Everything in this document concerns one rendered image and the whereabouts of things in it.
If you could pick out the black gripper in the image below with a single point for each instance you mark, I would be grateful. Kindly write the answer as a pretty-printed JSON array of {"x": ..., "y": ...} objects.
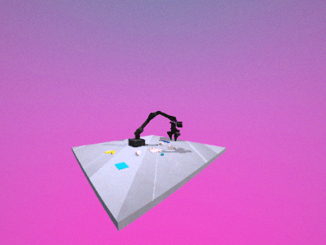
[{"x": 173, "y": 131}]

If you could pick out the cyan flat plate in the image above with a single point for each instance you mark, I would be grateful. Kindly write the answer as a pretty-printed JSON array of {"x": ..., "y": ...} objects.
[{"x": 121, "y": 166}]

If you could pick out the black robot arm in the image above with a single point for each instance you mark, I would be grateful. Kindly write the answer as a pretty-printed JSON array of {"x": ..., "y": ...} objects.
[{"x": 174, "y": 123}]

